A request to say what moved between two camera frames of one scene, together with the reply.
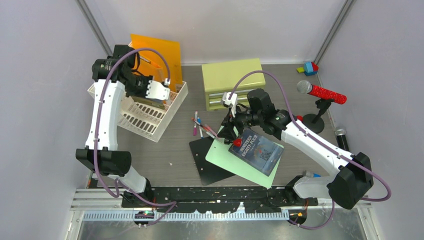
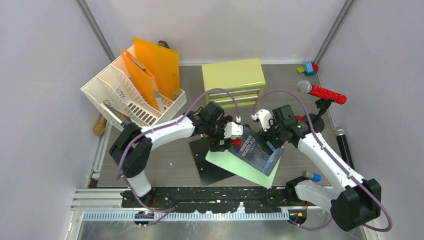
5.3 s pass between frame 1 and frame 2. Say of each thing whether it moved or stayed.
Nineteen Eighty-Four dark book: stayed
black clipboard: stayed
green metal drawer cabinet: stayed
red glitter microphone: stayed
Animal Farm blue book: moved
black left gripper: moved
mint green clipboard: stayed
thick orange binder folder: moved
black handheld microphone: stayed
